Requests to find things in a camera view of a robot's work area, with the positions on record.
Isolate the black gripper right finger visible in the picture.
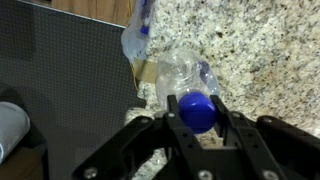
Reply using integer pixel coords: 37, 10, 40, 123
209, 94, 320, 180

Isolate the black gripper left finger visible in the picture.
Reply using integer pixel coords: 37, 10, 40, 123
71, 94, 214, 180

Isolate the translucent plastic bag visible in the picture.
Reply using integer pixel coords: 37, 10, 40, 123
120, 0, 158, 66

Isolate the brown tape strip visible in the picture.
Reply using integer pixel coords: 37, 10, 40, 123
132, 59, 160, 84

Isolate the brown wooden desk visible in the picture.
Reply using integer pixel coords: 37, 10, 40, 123
0, 154, 46, 180

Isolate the white trash bin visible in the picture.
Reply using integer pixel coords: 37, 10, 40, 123
0, 101, 31, 164

